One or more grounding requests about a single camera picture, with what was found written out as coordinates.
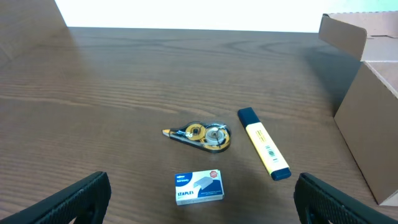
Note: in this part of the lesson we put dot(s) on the blue white staples box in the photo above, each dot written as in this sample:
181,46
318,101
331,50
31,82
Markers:
198,187

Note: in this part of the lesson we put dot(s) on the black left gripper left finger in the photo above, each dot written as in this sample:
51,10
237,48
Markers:
85,201

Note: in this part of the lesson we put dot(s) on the correction tape dispenser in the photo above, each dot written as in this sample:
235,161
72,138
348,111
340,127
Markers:
213,137

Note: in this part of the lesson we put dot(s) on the yellow highlighter blue cap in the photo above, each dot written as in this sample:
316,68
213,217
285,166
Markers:
271,157

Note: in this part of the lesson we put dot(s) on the brown cardboard box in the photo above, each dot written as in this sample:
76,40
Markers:
367,116

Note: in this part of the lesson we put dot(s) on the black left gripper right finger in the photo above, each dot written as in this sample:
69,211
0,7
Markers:
317,202

